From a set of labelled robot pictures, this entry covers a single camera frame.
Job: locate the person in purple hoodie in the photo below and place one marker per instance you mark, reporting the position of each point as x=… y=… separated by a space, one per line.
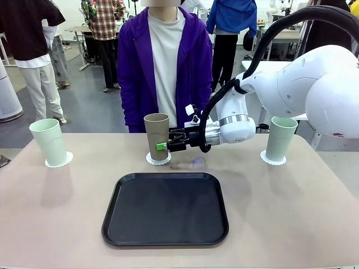
x=137 y=70

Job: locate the brown cup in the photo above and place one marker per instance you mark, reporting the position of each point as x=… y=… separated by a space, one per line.
x=155 y=134

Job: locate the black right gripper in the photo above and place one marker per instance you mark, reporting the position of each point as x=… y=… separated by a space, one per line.
x=193 y=137

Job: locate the person in blue jacket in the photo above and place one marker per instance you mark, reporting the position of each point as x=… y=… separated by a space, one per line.
x=232 y=16

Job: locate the grey background desk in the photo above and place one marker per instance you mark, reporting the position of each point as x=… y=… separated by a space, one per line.
x=78 y=29

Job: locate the person in plaid shirt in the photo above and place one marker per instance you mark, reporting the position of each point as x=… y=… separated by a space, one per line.
x=106 y=25

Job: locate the white scalloped paper coaster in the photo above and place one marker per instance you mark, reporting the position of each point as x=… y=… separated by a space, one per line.
x=263 y=158
x=69 y=159
x=168 y=161

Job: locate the light green cup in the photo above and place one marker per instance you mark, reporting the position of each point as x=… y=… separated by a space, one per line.
x=280 y=140
x=50 y=143

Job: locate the white side table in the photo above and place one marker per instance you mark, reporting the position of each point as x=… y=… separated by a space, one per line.
x=252 y=65

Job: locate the black kettle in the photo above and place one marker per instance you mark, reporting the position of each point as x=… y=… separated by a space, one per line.
x=263 y=128

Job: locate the black plastic tray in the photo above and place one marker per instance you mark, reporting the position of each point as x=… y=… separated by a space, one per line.
x=168 y=213

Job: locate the person in black shirt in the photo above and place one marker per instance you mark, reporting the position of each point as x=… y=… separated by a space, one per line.
x=28 y=30

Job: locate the person in black coat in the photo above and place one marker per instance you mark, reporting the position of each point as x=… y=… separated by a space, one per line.
x=325 y=33

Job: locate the person's left forearm purple sleeve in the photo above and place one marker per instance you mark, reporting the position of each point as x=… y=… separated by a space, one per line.
x=202 y=92

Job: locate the person's right forearm purple sleeve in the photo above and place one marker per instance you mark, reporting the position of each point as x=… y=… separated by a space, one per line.
x=131 y=106

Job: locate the person in grey trousers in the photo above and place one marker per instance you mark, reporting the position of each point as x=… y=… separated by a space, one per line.
x=60 y=61

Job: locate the black hanging bag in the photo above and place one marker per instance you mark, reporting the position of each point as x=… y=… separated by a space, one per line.
x=248 y=40

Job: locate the person in yellow top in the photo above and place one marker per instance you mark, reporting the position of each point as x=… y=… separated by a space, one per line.
x=355 y=7

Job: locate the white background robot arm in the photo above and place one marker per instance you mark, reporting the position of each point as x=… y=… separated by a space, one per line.
x=270 y=11

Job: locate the beige background desk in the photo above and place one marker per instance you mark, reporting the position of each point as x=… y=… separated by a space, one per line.
x=289 y=35

